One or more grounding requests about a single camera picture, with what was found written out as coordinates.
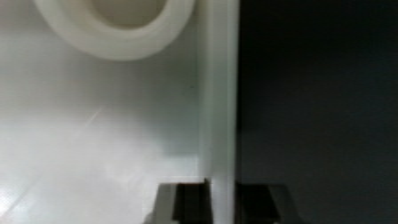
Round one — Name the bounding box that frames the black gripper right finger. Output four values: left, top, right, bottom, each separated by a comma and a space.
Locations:
235, 183, 294, 224

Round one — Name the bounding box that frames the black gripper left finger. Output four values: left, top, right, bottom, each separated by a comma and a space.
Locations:
155, 181, 214, 224

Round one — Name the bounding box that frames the white square tabletop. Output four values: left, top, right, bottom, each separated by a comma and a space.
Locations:
0, 0, 241, 224

